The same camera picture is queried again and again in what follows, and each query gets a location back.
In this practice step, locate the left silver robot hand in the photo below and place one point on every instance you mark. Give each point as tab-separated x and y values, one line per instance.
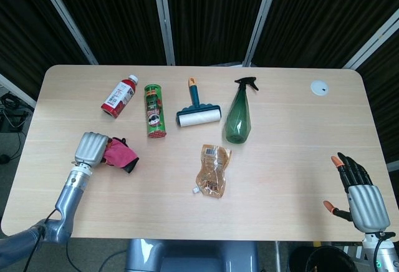
90	150

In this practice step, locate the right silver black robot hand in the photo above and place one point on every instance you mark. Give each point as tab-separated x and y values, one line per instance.
368	203

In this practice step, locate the pink microfibre cloth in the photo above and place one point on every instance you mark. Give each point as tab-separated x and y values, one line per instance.
120	153

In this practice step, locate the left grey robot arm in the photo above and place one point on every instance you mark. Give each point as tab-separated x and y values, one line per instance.
67	197

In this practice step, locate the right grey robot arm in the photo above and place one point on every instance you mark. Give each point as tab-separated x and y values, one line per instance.
385	253

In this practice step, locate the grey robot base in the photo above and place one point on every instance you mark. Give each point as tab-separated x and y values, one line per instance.
190	256

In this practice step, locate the red juice bottle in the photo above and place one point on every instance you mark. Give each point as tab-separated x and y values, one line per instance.
120	97

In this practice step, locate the black waste bin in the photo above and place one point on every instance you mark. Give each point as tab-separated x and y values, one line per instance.
324	261

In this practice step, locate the green Pringles can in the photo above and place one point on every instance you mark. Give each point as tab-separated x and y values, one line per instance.
154	113

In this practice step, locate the teal lint roller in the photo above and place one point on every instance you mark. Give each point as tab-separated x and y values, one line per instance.
199	118

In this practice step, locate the clear brown refill pouch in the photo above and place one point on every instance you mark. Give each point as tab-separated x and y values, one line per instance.
213	172

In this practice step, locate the green spray bottle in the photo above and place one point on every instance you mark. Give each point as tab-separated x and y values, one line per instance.
238	119

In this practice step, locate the white partition post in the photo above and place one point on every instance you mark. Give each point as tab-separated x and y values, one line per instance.
374	42
262	22
17	89
164	19
68	22

